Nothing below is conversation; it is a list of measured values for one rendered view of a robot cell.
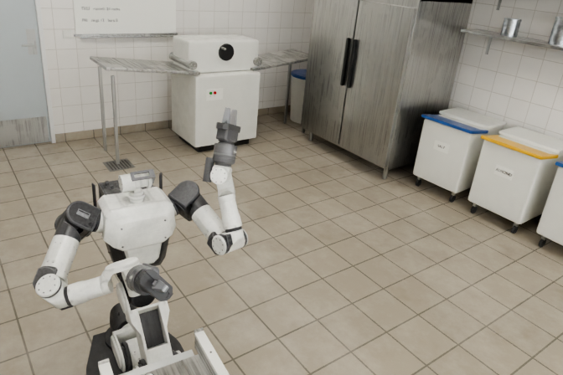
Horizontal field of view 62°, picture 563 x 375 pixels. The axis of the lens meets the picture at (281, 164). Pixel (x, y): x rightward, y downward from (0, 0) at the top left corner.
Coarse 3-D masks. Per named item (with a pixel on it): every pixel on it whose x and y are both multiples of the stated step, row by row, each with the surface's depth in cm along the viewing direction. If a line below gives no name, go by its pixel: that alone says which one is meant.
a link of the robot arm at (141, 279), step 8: (136, 272) 147; (144, 272) 140; (152, 272) 141; (128, 280) 149; (136, 280) 144; (144, 280) 140; (152, 280) 142; (136, 288) 146; (144, 288) 141; (168, 288) 144; (160, 296) 143; (168, 296) 144
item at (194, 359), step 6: (198, 354) 148; (186, 360) 146; (192, 360) 146; (198, 360) 146; (168, 366) 143; (174, 366) 143; (180, 366) 143; (186, 366) 144; (192, 366) 144; (198, 366) 144; (204, 366) 144; (150, 372) 140; (156, 372) 140; (162, 372) 140; (168, 372) 141; (174, 372) 141; (180, 372) 141; (186, 372) 141; (192, 372) 141; (198, 372) 142; (204, 372) 142
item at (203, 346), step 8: (200, 328) 149; (200, 336) 147; (200, 344) 144; (208, 344) 144; (200, 352) 146; (208, 352) 141; (216, 352) 142; (208, 360) 140; (216, 360) 139; (208, 368) 142; (216, 368) 136; (224, 368) 136
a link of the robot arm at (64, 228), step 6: (60, 216) 171; (60, 222) 167; (66, 222) 167; (60, 228) 165; (66, 228) 165; (72, 228) 165; (78, 228) 169; (54, 234) 164; (60, 234) 163; (66, 234) 163; (72, 234) 165; (78, 234) 166; (78, 240) 166
